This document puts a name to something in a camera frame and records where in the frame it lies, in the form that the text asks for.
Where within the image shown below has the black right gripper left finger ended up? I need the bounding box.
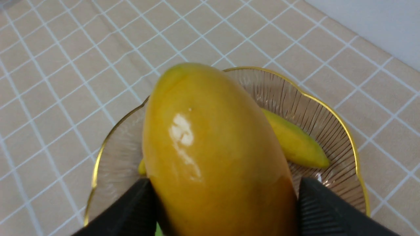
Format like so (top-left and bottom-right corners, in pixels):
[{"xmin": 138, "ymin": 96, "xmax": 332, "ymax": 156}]
[{"xmin": 73, "ymin": 178, "xmax": 157, "ymax": 236}]

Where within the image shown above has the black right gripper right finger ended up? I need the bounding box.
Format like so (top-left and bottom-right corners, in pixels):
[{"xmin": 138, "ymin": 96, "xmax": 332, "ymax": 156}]
[{"xmin": 298, "ymin": 177, "xmax": 397, "ymax": 236}]

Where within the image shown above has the yellow mango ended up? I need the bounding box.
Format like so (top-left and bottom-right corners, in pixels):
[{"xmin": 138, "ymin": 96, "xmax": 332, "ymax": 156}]
[{"xmin": 142, "ymin": 63, "xmax": 298, "ymax": 236}]

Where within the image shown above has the clear gold-rimmed glass fruit plate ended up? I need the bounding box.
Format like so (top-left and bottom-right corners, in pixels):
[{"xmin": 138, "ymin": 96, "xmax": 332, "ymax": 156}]
[{"xmin": 84, "ymin": 66, "xmax": 371, "ymax": 225}]

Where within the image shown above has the yellow plastic banana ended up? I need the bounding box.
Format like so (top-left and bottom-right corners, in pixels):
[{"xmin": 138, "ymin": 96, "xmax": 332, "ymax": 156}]
[{"xmin": 138, "ymin": 108, "xmax": 330, "ymax": 176}]

